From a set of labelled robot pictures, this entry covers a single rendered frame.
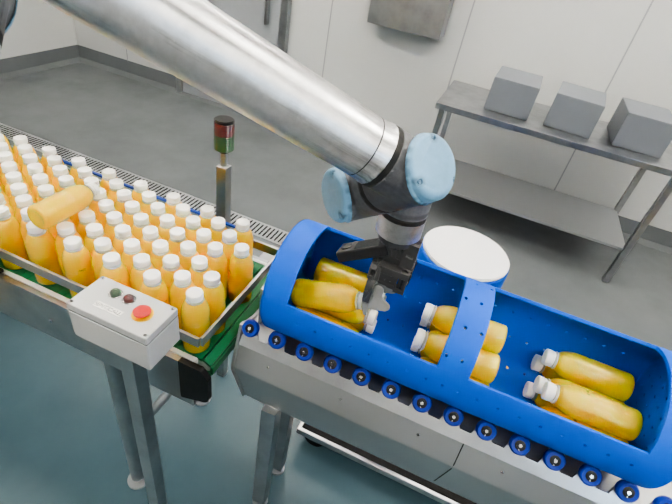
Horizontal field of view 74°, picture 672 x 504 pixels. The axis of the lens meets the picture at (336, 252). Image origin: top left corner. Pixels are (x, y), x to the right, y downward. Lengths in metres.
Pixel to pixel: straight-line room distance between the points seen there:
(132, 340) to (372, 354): 0.49
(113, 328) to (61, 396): 1.33
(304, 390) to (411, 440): 0.28
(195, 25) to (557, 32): 3.67
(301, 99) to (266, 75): 0.05
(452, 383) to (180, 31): 0.78
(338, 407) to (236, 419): 1.02
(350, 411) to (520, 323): 0.47
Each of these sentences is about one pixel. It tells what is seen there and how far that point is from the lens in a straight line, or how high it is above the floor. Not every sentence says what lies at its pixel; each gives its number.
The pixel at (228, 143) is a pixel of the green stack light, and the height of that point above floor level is 1.19.
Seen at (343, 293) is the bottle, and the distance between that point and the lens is 0.99.
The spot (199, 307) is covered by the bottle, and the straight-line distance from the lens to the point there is 1.09.
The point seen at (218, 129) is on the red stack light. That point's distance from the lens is 1.47.
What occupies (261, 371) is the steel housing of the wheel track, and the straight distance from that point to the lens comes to 1.21.
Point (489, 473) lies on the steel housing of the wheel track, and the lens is 1.20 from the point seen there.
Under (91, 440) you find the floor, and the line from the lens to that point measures 2.18.
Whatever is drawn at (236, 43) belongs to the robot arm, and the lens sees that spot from 0.52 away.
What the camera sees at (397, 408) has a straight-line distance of 1.13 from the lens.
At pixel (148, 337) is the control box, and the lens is 0.98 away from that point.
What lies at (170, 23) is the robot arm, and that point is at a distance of 0.52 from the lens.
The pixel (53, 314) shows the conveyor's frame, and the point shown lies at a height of 0.85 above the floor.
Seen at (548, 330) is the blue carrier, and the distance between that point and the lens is 1.21.
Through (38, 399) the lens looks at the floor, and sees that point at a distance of 2.35.
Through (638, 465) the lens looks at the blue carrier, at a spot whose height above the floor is 1.09.
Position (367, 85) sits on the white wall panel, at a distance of 4.35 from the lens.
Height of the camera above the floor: 1.82
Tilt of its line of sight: 37 degrees down
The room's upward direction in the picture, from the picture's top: 11 degrees clockwise
